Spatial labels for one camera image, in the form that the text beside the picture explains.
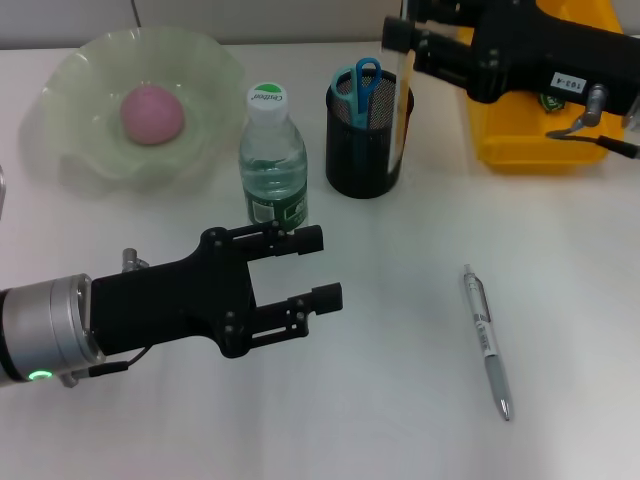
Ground transparent plastic ruler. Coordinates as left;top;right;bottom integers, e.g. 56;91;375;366
387;0;419;175

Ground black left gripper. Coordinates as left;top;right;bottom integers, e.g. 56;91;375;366
89;223;326;360

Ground green plastic wrapper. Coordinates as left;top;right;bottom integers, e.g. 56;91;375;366
538;92;569;112

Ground yellow plastic bin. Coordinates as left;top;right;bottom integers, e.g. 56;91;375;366
457;0;640;175

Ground grey right gripper cable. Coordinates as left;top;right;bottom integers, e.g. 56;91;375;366
544;83;640;161

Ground black mesh pen holder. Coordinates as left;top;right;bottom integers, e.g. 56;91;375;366
325;68;416;200

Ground clear green label water bottle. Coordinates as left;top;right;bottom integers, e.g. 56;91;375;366
238;81;310;232

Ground thin black left gripper cable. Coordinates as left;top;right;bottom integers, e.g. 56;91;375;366
59;344;151;389

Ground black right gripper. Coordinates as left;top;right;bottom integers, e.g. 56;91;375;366
382;0;640;117

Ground pink peach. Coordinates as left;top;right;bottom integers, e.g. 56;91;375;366
119;84;186;146

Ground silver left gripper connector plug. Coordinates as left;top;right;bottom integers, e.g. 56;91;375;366
122;247;150;274

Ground blue capped scissors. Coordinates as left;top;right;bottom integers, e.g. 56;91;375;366
332;56;384;130

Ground pale green glass fruit plate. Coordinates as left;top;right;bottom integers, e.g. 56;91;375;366
18;27;246;194

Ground silver ballpoint pen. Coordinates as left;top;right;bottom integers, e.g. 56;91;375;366
462;264;514;422

